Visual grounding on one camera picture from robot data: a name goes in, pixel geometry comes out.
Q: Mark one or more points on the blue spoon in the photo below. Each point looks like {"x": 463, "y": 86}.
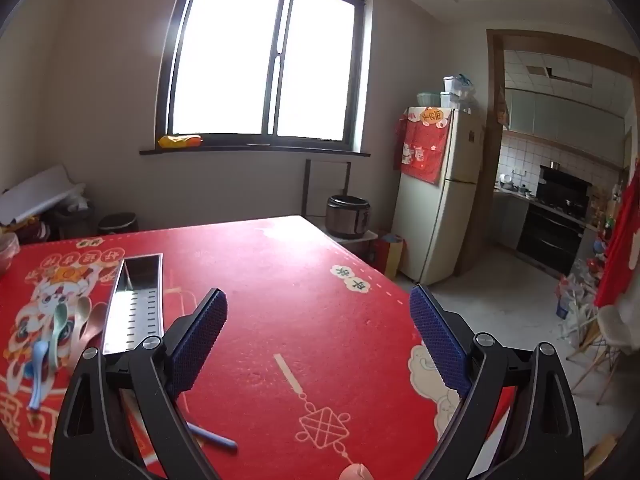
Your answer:
{"x": 39, "y": 360}

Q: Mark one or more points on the orange yellow packet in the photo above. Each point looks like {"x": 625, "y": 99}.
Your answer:
{"x": 180, "y": 141}

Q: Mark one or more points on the blue chopstick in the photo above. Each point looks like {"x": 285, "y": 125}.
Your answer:
{"x": 215, "y": 439}

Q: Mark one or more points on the pile of plastic bags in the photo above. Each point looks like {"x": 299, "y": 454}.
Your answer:
{"x": 575, "y": 300}

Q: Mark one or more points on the cream refrigerator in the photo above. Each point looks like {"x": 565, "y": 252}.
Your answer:
{"x": 440, "y": 220}

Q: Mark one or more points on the silver rice cooker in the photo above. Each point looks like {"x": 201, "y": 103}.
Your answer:
{"x": 347, "y": 217}

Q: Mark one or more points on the clear plastic storage boxes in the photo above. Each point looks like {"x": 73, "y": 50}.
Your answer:
{"x": 455, "y": 92}

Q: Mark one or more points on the dark round trash can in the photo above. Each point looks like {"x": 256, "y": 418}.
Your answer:
{"x": 117, "y": 224}

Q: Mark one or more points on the dark framed window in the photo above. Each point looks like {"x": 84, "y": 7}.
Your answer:
{"x": 235, "y": 50}

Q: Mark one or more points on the beige spoon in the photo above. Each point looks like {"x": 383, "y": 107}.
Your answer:
{"x": 82, "y": 309}

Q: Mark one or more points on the black oven stove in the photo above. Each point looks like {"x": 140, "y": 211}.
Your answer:
{"x": 550, "y": 240}

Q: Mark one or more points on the black range hood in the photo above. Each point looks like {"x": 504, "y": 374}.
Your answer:
{"x": 562, "y": 187}

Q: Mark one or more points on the black bin with plastic bag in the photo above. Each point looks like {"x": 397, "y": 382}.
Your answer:
{"x": 72, "y": 217}

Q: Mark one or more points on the pink spoon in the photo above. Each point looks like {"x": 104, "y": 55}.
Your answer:
{"x": 97, "y": 319}

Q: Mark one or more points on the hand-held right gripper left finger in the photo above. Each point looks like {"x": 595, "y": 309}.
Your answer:
{"x": 200, "y": 340}

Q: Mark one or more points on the metal cutlery tray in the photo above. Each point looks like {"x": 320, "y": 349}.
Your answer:
{"x": 135, "y": 305}

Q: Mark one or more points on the white chair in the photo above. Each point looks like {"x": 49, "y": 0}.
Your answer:
{"x": 612, "y": 322}

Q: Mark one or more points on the green spoon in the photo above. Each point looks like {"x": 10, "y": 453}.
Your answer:
{"x": 60, "y": 316}

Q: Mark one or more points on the dark metal frame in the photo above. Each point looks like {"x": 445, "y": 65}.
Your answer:
{"x": 306, "y": 185}

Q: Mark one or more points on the red printed tablecloth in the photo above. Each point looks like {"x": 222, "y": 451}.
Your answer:
{"x": 300, "y": 320}

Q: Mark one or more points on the red hanging cloth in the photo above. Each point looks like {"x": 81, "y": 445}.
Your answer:
{"x": 620, "y": 260}

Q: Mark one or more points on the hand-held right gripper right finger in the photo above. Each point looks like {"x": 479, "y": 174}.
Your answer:
{"x": 440, "y": 345}

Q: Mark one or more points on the small white side table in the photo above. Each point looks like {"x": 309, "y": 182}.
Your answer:
{"x": 360, "y": 238}

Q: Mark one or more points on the red hanging fabric organizer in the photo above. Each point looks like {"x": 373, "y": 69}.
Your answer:
{"x": 422, "y": 155}

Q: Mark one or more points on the pink bowl with plastic wrap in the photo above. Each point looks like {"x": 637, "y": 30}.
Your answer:
{"x": 7, "y": 252}

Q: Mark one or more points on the yellow red box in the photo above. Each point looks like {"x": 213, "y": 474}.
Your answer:
{"x": 390, "y": 255}

